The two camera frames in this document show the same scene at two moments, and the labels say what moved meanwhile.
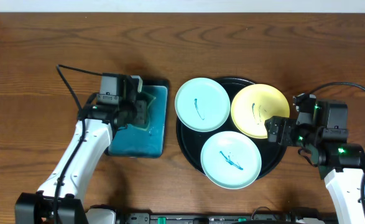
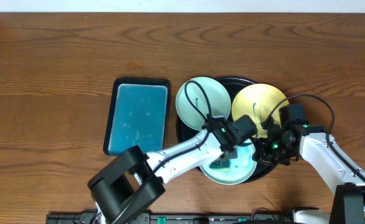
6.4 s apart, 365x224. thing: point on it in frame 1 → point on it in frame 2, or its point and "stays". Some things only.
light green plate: x=202 y=104 stays
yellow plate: x=252 y=103 stays
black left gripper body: x=140 y=109 → x=227 y=154
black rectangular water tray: x=135 y=141 stays
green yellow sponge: x=143 y=101 → x=222 y=165
